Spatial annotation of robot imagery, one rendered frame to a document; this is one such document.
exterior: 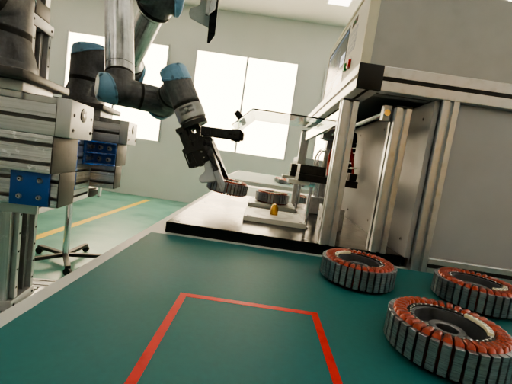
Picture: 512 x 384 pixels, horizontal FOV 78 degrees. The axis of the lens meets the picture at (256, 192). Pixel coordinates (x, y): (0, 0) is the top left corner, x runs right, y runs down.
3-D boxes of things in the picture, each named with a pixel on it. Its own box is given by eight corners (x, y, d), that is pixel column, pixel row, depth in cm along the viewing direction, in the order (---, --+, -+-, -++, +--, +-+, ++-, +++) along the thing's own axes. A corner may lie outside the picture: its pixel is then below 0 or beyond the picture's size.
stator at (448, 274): (415, 290, 49) (420, 267, 49) (452, 283, 55) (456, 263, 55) (500, 328, 40) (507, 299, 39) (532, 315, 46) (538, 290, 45)
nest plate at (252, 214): (242, 220, 75) (243, 215, 75) (245, 210, 90) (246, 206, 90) (305, 229, 75) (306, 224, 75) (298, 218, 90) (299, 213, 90)
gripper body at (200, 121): (196, 170, 91) (180, 130, 90) (224, 159, 90) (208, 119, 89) (190, 171, 83) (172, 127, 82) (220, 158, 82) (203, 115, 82)
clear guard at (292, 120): (231, 125, 95) (234, 105, 94) (238, 132, 118) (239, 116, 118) (339, 141, 94) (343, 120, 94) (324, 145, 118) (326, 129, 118)
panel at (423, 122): (403, 257, 61) (434, 100, 58) (331, 207, 127) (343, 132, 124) (409, 257, 61) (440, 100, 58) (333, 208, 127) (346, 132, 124)
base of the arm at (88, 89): (53, 97, 117) (56, 69, 116) (72, 103, 132) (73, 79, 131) (96, 104, 119) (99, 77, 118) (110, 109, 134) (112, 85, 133)
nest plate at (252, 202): (247, 206, 99) (248, 202, 99) (249, 200, 114) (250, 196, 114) (295, 212, 99) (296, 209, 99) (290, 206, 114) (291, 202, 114)
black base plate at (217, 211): (164, 232, 63) (166, 220, 63) (214, 196, 126) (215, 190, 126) (400, 267, 62) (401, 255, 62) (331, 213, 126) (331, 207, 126)
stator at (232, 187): (202, 189, 82) (205, 175, 81) (209, 186, 93) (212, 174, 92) (244, 200, 82) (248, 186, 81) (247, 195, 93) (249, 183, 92)
